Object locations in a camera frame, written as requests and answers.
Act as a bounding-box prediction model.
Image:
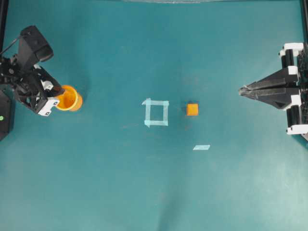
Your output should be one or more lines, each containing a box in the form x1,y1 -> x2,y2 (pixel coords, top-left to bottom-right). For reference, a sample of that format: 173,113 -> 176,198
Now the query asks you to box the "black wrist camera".
17,26 -> 53,70

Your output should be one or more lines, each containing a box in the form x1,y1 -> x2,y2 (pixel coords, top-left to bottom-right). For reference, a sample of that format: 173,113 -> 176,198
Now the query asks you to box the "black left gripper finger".
40,68 -> 64,96

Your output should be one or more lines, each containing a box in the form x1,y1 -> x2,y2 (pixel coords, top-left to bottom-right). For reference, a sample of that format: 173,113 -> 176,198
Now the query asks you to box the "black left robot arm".
0,55 -> 64,116

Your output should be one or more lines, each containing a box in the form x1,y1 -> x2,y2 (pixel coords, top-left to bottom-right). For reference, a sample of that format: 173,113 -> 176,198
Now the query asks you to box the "light blue tape strip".
193,144 -> 210,151

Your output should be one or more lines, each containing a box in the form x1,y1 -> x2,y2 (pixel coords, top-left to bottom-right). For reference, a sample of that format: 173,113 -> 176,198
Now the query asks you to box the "orange cube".
186,103 -> 199,116

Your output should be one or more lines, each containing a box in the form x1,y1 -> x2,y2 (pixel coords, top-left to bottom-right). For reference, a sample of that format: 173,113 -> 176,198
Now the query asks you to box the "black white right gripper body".
279,43 -> 308,135

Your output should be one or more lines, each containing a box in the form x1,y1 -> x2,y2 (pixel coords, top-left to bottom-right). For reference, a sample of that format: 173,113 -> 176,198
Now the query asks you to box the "black camera cable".
0,36 -> 24,56

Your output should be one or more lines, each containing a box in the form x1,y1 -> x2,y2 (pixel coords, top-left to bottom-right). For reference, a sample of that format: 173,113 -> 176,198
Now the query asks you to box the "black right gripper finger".
239,66 -> 298,93
239,88 -> 301,110

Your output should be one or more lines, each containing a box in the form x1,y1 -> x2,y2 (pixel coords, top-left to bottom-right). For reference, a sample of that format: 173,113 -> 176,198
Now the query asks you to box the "black right frame post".
300,0 -> 308,42

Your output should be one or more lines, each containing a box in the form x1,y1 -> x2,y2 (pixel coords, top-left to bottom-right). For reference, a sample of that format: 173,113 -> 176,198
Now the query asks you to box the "black frame post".
300,0 -> 308,42
0,0 -> 9,52

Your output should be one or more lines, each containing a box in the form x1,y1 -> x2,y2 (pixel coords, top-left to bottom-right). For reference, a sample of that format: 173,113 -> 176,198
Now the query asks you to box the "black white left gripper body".
12,64 -> 59,116

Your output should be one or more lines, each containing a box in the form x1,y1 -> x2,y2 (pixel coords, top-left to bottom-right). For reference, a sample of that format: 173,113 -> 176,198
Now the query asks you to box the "orange plastic cup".
56,85 -> 83,112

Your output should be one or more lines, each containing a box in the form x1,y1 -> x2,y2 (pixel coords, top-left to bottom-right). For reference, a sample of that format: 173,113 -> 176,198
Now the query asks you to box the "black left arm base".
0,88 -> 15,141

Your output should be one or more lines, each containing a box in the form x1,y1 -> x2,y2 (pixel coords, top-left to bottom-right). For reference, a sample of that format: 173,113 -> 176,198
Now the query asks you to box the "black left frame post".
0,0 -> 9,52

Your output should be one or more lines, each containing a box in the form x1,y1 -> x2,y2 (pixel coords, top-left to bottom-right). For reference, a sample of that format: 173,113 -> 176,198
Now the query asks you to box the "light blue tape square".
142,98 -> 169,128

